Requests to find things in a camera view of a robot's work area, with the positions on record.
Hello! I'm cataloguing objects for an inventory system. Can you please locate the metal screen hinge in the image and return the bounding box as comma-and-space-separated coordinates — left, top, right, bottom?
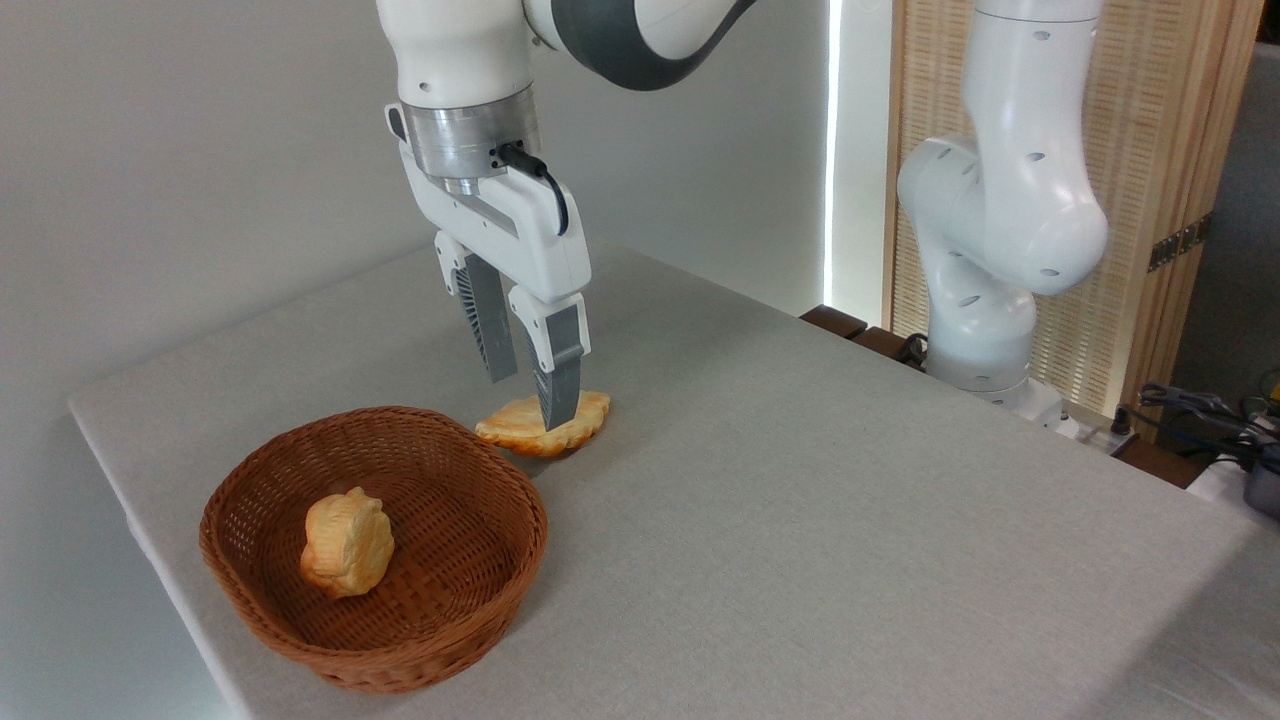
1148, 213, 1213, 273

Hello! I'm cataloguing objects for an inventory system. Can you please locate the brown wicker basket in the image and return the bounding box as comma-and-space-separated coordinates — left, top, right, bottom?
198, 405, 549, 695

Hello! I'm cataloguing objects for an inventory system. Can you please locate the wooden slatted screen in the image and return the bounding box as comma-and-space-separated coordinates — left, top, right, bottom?
883, 0, 1266, 441

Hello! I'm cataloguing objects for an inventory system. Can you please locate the black cable bundle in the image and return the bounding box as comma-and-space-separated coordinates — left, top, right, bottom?
1138, 370, 1280, 471

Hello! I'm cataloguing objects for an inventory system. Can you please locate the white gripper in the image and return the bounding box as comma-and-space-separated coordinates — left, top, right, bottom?
385, 103, 593, 433

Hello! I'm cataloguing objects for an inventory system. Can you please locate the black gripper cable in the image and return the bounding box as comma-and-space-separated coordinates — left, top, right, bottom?
497, 142, 570, 237

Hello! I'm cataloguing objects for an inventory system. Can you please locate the grey tablecloth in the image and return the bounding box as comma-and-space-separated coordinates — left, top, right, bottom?
68, 240, 1280, 720

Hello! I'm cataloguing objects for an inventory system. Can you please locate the dark wooden furniture edge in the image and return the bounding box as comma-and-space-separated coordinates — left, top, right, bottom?
800, 305, 931, 371

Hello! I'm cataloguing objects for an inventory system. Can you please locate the chunky golden bread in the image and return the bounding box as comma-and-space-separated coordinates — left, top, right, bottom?
300, 487, 396, 599

